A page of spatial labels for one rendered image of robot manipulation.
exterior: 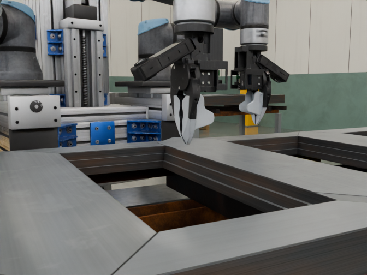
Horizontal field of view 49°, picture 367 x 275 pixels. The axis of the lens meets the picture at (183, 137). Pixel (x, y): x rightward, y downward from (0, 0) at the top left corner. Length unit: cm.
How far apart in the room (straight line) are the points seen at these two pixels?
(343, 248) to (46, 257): 30
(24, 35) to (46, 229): 94
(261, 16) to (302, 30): 875
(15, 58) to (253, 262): 106
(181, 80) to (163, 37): 81
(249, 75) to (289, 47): 896
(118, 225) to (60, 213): 9
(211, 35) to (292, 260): 45
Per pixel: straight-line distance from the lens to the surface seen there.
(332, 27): 939
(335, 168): 80
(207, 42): 75
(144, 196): 128
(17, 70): 131
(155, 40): 152
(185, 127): 72
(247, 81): 109
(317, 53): 953
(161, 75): 150
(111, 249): 40
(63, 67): 153
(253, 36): 110
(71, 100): 149
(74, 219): 49
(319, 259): 45
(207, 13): 73
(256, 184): 72
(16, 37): 133
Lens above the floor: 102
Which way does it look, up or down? 7 degrees down
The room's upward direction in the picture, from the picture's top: straight up
